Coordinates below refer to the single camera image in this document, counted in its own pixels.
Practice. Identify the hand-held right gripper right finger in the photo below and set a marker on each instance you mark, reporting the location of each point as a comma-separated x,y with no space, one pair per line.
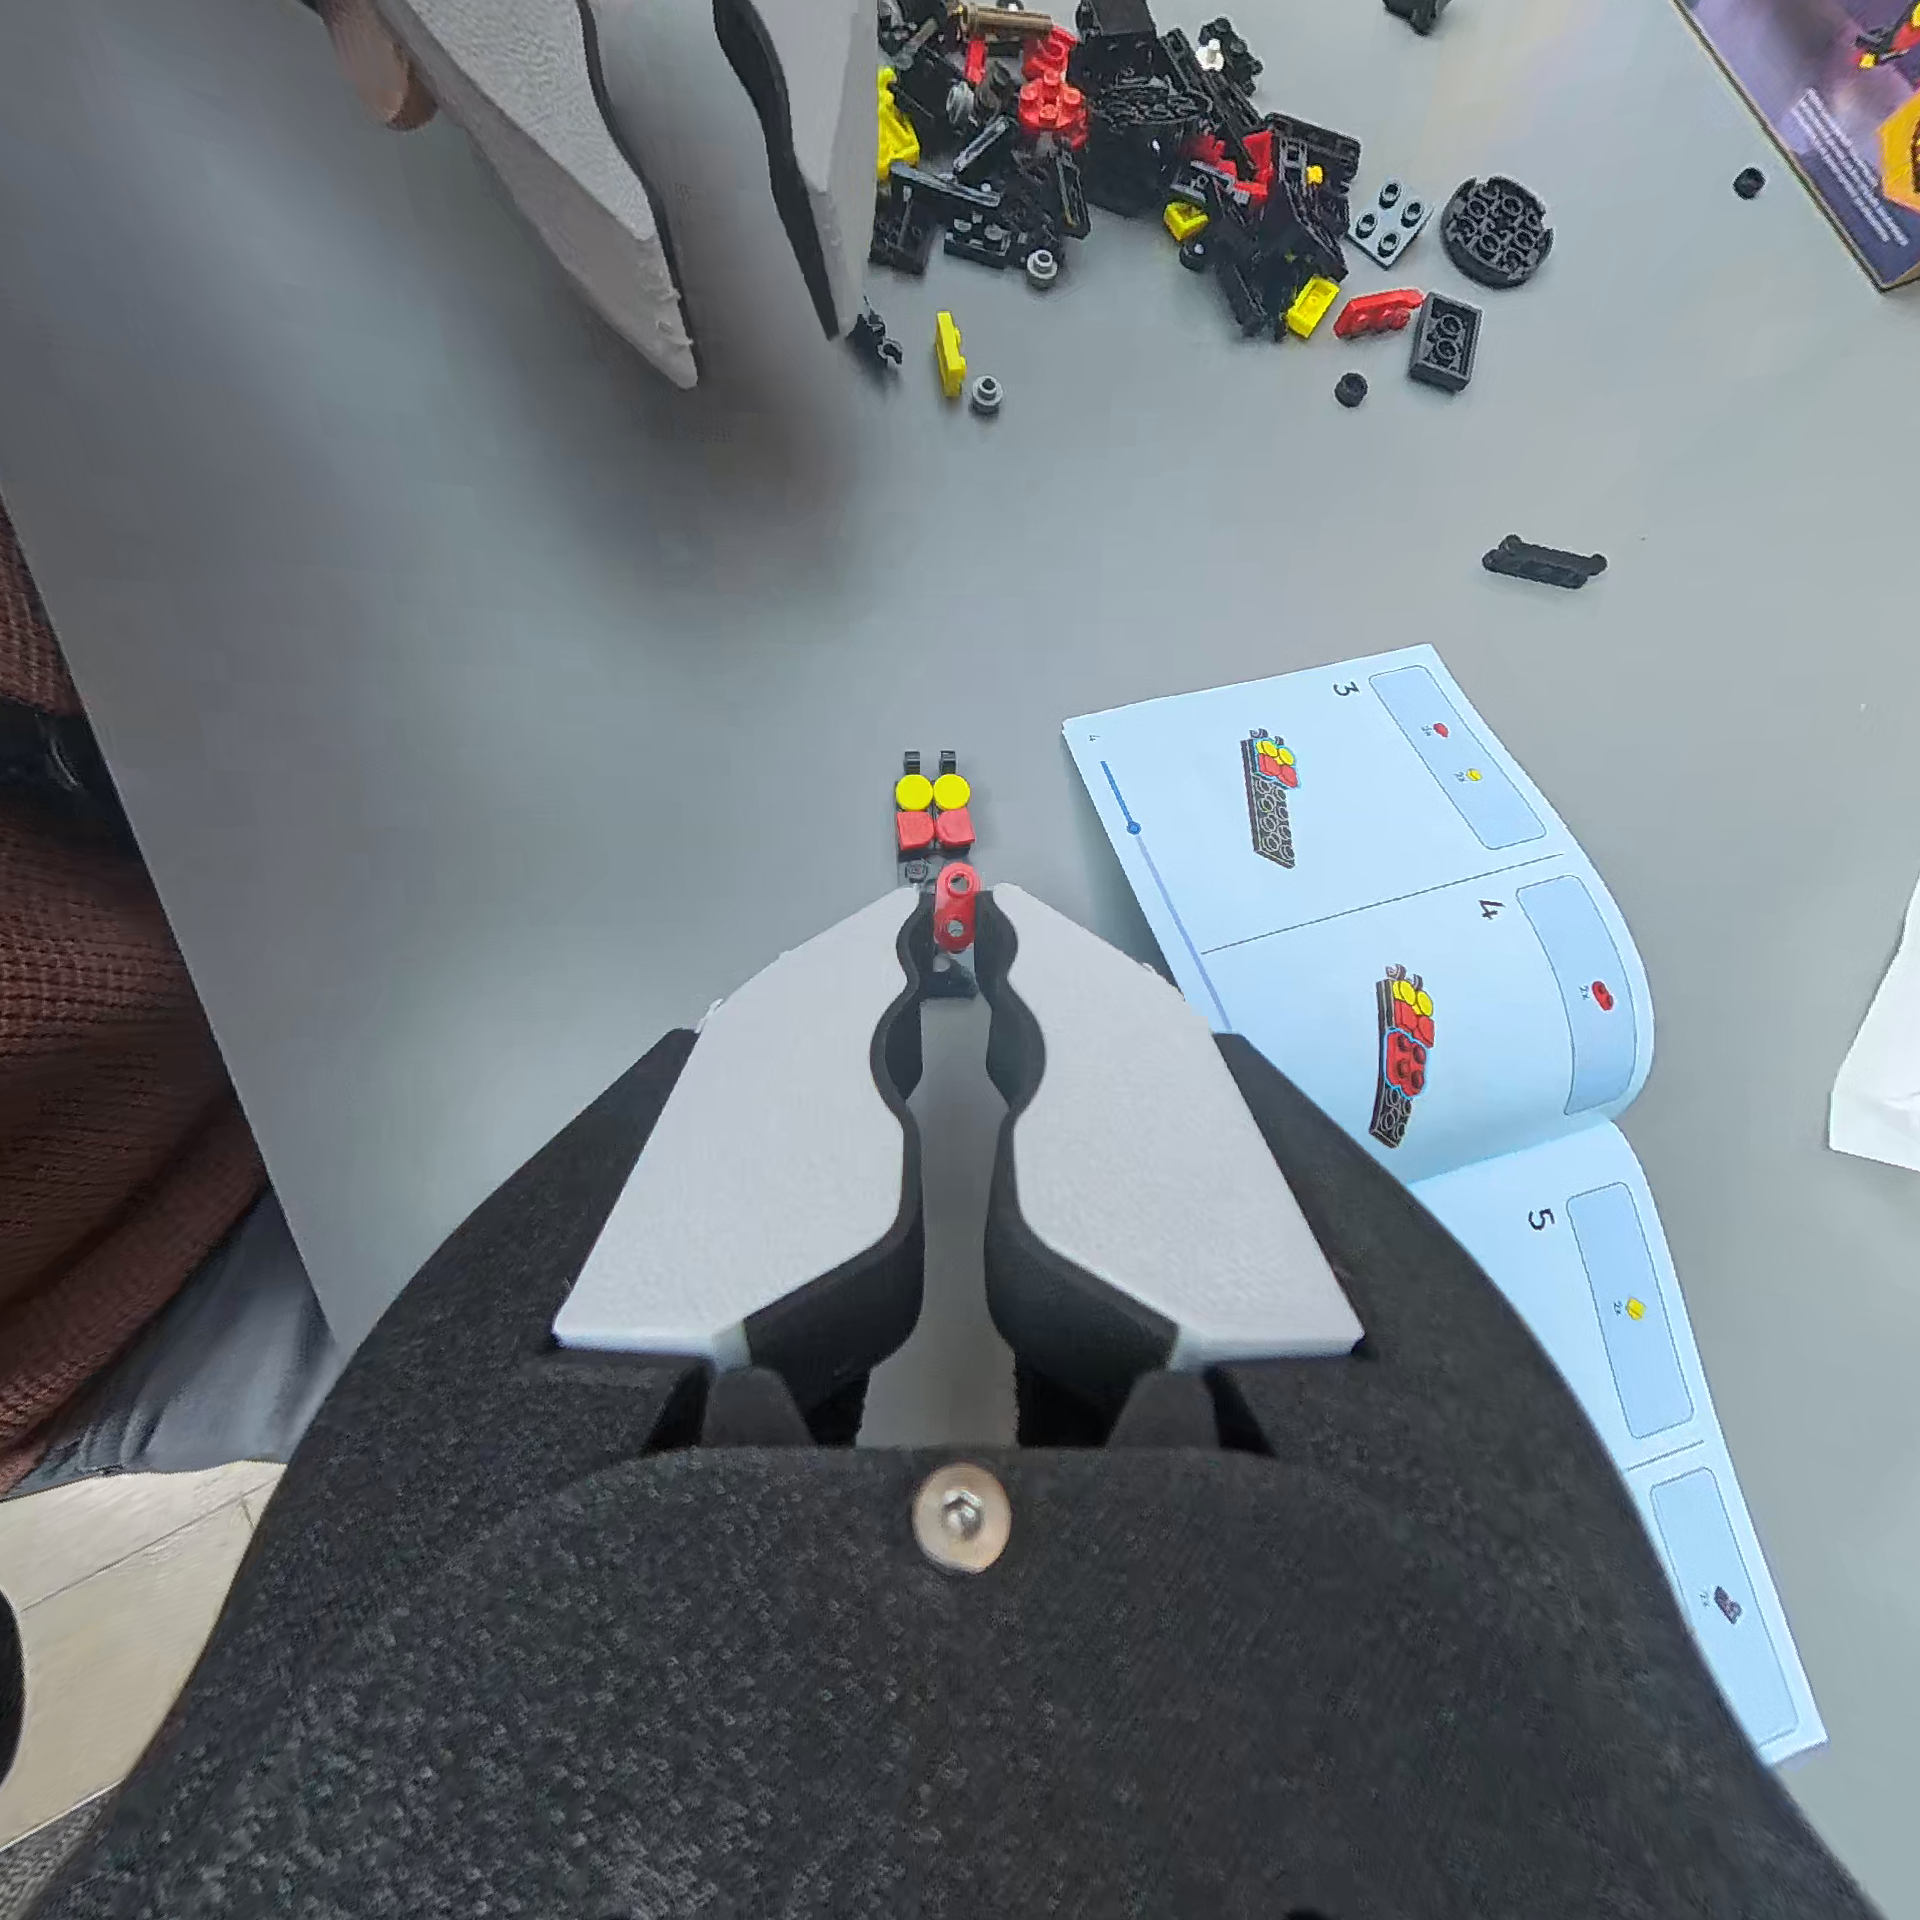
1172,1185

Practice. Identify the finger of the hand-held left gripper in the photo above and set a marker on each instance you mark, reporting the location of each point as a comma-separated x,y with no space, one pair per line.
556,166
827,136

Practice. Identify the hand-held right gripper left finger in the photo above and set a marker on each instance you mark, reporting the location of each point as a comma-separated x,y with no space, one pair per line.
750,1172

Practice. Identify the black clip brick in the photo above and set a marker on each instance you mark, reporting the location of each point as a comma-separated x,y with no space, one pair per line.
874,340

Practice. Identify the pile of black bricks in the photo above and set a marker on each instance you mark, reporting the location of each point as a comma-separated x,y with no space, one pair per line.
1142,136

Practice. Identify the red connector brick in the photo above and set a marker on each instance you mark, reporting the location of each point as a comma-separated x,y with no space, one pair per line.
957,902

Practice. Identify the black plate with coloured tiles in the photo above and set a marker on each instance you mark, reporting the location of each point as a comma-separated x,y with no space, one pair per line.
934,829

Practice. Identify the person's left hand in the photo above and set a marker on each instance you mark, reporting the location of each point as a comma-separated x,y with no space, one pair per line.
377,66

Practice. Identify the small yellow brick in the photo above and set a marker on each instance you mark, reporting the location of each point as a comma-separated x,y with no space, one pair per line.
949,353

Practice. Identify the open blue instruction booklet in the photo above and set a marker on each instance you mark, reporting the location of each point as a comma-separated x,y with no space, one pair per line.
1350,902

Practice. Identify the person's grey trousers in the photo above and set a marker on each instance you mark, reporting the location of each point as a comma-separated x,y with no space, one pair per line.
226,1350

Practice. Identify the black slope brick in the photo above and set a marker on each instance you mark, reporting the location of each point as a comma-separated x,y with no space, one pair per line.
1418,12

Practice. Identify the person's brown knit sweater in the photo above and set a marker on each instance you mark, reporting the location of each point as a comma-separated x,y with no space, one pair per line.
107,1126

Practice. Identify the black round plate brick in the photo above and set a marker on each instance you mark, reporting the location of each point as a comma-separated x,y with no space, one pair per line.
1497,229

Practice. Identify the plain white paper bag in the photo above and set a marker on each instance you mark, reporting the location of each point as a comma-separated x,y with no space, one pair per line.
1882,1050

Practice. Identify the black rod brick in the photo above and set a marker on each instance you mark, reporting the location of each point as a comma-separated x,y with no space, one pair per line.
1547,564

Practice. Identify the purple spider toy box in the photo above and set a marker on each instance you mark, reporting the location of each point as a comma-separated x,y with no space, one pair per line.
1829,136

